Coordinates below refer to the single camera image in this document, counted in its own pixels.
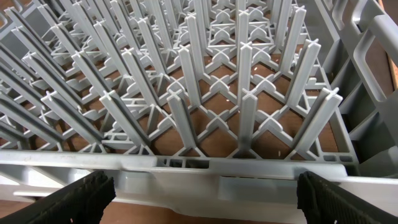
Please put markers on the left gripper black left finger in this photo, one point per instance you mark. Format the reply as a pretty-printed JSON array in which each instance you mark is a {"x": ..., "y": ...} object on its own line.
[{"x": 82, "y": 201}]

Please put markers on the grey plastic dish rack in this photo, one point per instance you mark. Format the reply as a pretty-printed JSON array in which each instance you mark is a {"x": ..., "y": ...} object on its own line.
[{"x": 208, "y": 108}]

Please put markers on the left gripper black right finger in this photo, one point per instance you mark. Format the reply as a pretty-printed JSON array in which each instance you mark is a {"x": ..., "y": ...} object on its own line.
[{"x": 323, "y": 201}]

